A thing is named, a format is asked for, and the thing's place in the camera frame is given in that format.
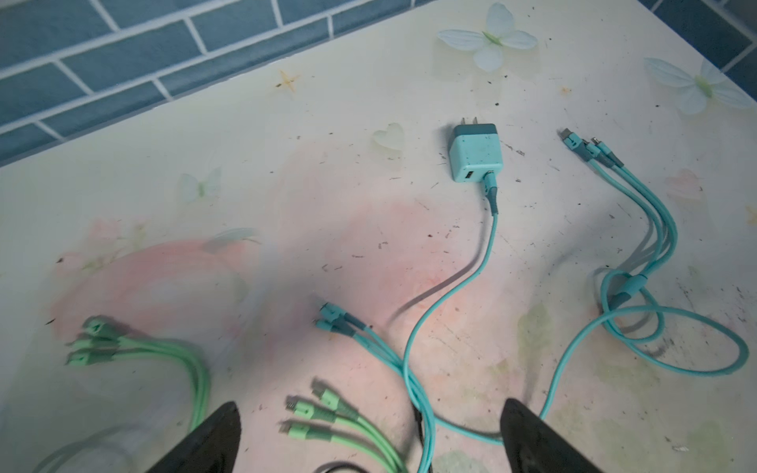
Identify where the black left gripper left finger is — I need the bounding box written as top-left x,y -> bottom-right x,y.
147,401 -> 242,473

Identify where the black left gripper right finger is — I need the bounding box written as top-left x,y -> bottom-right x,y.
500,398 -> 600,473

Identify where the black charger cable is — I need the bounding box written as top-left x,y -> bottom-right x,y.
312,407 -> 433,473

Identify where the light green multi-head cable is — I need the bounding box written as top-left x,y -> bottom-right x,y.
64,315 -> 213,433

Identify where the teal multi-head cable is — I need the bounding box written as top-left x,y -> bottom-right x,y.
314,300 -> 504,447

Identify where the large teal charger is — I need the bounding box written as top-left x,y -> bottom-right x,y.
449,121 -> 504,183

